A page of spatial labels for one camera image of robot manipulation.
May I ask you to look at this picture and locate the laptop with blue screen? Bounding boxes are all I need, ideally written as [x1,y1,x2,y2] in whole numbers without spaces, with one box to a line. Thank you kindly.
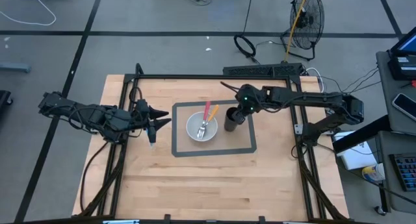
[389,32,416,56]

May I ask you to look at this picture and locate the white bowl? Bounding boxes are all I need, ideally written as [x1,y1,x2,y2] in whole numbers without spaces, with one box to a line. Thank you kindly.
[185,111,219,143]

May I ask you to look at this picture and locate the orange-handled metal spoon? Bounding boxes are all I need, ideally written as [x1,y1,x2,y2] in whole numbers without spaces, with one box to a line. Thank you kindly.
[204,104,220,127]

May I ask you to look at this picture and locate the black smartphone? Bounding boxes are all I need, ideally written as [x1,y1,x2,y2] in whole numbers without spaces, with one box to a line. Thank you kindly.
[391,92,416,121]

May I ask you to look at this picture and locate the black floor object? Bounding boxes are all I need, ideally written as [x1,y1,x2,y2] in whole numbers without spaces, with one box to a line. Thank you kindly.
[0,90,14,108]

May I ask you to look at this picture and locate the black computer keyboard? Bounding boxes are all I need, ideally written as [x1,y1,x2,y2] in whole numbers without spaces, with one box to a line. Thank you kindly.
[389,152,416,193]

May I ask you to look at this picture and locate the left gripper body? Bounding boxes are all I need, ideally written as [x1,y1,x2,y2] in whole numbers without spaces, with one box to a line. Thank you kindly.
[129,98,154,136]

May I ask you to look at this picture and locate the black cable with coil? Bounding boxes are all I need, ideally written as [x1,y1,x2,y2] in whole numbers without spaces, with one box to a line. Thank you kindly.
[233,0,261,64]

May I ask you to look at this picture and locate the grey desk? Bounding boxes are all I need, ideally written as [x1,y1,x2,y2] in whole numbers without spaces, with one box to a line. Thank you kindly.
[376,130,416,215]
[376,50,416,136]

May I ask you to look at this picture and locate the black beam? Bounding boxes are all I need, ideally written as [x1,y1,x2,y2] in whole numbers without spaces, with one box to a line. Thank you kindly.
[331,115,391,153]

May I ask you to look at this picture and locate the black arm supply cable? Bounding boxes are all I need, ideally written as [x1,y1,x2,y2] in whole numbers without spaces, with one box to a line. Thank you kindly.
[79,139,113,214]

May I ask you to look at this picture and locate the white box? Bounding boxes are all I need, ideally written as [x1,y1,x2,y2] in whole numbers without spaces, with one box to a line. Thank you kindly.
[333,130,378,171]

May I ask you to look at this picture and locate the grey floor bar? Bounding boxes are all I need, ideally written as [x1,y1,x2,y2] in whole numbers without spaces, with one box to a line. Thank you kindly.
[0,62,32,74]

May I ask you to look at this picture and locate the black floor fan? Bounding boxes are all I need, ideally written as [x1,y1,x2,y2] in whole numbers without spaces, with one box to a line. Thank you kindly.
[279,0,326,62]

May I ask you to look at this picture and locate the yellow hanging cord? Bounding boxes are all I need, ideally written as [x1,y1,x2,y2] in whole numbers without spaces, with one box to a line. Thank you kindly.
[285,0,309,62]

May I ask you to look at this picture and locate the white cable loop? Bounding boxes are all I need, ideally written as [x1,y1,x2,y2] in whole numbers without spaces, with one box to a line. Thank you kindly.
[305,67,326,93]

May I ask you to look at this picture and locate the red-handled metal fork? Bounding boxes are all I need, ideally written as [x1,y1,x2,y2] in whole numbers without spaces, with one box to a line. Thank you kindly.
[196,101,212,141]

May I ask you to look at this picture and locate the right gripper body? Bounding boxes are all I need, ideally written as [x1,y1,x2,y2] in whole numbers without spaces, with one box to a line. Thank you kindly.
[235,84,263,116]

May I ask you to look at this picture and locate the beige mat with grey border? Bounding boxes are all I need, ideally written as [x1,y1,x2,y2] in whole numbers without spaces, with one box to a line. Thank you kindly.
[171,99,257,158]

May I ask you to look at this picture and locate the white canister with yellow label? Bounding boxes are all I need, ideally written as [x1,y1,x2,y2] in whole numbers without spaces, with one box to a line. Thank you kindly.
[361,163,386,183]

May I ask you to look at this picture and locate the black box with label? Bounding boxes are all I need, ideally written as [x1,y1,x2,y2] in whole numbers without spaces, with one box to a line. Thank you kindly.
[387,53,416,81]

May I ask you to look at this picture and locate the black aluminium table frame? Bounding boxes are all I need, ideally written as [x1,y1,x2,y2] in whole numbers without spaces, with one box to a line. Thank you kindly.
[77,63,350,224]

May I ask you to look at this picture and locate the white floor cable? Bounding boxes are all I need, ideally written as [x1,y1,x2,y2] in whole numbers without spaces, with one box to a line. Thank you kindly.
[0,0,57,27]

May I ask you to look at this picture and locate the black cup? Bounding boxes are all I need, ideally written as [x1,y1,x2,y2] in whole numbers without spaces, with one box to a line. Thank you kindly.
[223,106,243,133]

